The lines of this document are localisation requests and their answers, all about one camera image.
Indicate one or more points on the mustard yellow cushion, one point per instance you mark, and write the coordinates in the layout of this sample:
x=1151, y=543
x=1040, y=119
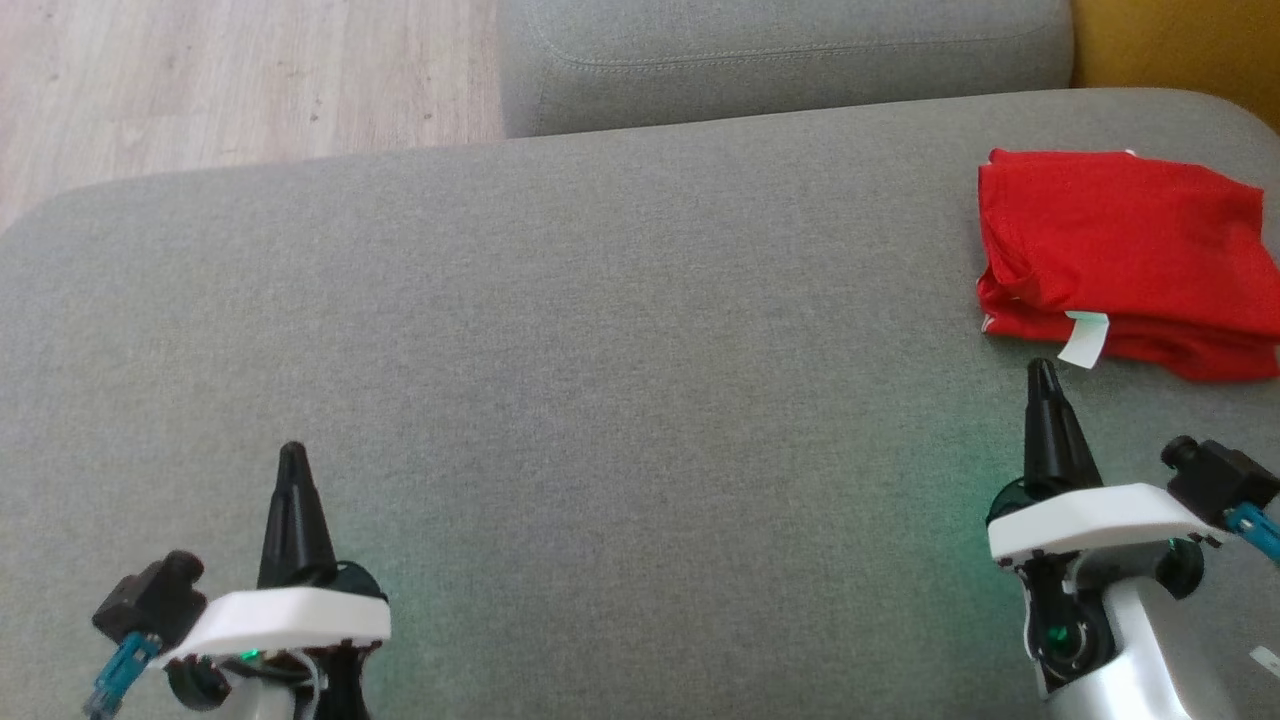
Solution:
x=1180, y=50

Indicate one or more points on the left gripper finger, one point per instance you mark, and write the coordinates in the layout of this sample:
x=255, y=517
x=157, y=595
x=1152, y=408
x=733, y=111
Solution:
x=280, y=540
x=310, y=545

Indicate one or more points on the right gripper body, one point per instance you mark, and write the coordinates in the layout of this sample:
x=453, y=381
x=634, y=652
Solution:
x=1090, y=525

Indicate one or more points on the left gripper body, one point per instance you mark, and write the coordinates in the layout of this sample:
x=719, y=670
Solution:
x=290, y=620

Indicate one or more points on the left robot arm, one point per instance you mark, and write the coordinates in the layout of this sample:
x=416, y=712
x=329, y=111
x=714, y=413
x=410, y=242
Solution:
x=265, y=705

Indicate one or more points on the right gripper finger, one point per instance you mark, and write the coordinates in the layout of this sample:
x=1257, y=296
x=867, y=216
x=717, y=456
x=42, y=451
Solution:
x=1070, y=450
x=1040, y=440

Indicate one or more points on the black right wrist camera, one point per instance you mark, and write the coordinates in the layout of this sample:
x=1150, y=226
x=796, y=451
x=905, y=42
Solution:
x=1215, y=475

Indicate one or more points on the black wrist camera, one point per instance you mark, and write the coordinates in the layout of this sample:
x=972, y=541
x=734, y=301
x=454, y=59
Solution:
x=150, y=600
x=1215, y=475

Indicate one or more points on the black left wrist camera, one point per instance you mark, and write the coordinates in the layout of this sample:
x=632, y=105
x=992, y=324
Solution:
x=150, y=600

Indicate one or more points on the grey sofa back cushion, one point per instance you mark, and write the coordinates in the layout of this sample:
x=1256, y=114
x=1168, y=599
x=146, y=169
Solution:
x=800, y=60

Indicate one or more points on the red basketball jersey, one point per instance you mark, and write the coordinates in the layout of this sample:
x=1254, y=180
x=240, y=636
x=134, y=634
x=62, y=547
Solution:
x=1120, y=230

